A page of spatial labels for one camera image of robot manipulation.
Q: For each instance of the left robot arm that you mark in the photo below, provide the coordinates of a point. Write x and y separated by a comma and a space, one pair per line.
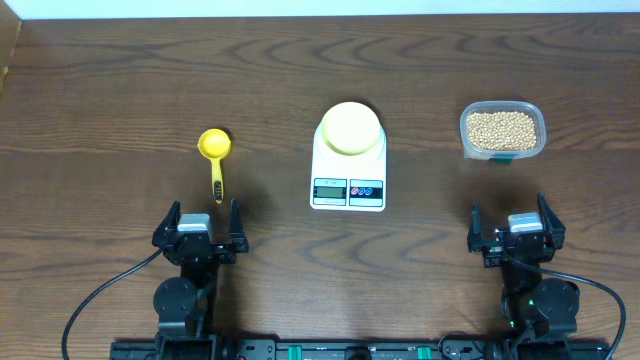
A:
185, 304

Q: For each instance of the clear plastic container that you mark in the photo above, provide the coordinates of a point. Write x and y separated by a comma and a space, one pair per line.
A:
472, 152

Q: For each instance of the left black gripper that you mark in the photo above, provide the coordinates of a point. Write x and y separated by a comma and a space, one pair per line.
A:
220, 256

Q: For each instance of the yellow measuring scoop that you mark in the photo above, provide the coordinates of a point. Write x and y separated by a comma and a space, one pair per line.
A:
215, 145

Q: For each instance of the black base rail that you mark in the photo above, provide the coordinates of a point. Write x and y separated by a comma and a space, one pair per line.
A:
360, 350

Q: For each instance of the white digital kitchen scale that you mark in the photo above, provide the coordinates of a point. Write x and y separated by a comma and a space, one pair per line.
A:
348, 182

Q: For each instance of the yellow bowl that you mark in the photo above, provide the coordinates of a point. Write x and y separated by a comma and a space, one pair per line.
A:
350, 128

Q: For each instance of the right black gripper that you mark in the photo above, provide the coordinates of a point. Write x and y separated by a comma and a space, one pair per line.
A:
492, 251

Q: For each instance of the soybeans in container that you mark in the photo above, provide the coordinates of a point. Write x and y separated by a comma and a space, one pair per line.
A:
502, 131

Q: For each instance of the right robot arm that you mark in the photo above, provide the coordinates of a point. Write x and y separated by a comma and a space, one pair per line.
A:
542, 311

